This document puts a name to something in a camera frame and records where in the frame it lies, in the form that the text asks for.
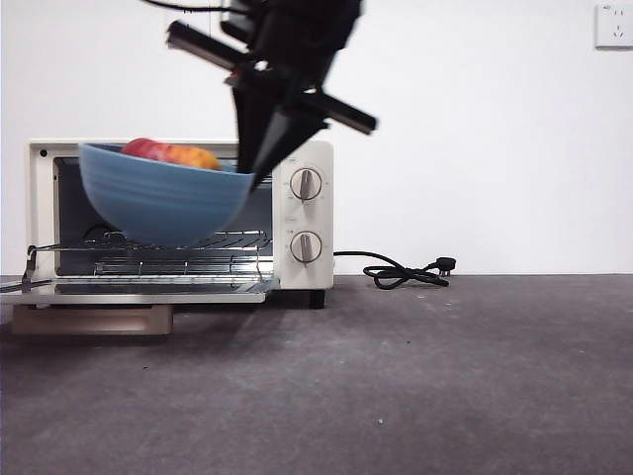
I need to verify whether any wire oven rack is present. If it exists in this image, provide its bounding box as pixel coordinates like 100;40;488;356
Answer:
27;229;276;279

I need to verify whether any black power cable with plug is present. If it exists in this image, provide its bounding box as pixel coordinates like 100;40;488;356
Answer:
332;250;459;291

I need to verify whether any red yellow apple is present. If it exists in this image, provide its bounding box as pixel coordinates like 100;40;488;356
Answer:
121;138;222;172

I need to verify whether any blue bowl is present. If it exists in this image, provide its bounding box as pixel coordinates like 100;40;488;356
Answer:
78;142;256;247

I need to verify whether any cream oven knob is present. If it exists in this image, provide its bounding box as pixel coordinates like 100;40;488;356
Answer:
289;167;323;203
289;231;323;270

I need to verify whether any glass oven door with handle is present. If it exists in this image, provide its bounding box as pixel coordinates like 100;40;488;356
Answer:
0;274;282;337

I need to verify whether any cream Toshiba toaster oven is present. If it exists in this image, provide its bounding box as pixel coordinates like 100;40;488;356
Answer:
25;139;334;311

